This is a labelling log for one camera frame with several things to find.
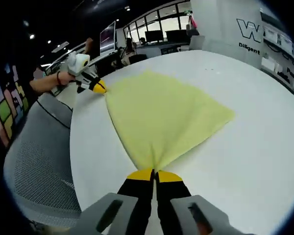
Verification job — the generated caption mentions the black cabinet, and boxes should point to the black cabinet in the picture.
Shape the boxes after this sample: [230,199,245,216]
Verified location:
[127,54,147,66]

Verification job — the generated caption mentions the pink and grey hanging bags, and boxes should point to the pink and grey hanging bags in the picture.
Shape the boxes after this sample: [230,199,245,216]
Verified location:
[186,16,200,37]

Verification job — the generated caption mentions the yellow blue grey garment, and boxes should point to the yellow blue grey garment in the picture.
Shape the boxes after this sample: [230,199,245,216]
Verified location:
[104,70,236,172]

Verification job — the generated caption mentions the black items on shelf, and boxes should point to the black items on shelf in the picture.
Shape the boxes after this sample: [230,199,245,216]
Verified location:
[276,70,291,83]

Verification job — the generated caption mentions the grey mesh office chair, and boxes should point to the grey mesh office chair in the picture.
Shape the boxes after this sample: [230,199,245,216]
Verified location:
[3,94,82,222]

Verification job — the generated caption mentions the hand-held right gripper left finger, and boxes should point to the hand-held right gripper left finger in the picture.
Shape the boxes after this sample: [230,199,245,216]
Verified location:
[68,168,154,235]

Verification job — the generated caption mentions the large display screen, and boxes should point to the large display screen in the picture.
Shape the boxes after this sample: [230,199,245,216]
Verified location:
[99,21,118,55]

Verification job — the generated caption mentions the black cable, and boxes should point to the black cable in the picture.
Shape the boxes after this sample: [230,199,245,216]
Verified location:
[36,99,71,130]

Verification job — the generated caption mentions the white box on shelf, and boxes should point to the white box on shelf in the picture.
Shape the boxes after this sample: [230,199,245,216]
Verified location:
[261,57,279,71]

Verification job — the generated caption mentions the black computer monitor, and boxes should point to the black computer monitor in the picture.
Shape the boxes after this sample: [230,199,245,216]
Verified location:
[144,30,165,45]
[165,29,189,44]

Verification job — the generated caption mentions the grey metal shelving rack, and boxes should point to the grey metal shelving rack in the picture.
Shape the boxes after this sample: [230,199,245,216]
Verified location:
[259,7,294,94]

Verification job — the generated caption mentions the person's left hand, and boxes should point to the person's left hand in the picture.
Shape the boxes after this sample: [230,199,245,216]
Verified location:
[56,70,76,86]

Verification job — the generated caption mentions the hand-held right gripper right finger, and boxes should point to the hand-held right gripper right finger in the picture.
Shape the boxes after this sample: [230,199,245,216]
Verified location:
[155,170,238,235]

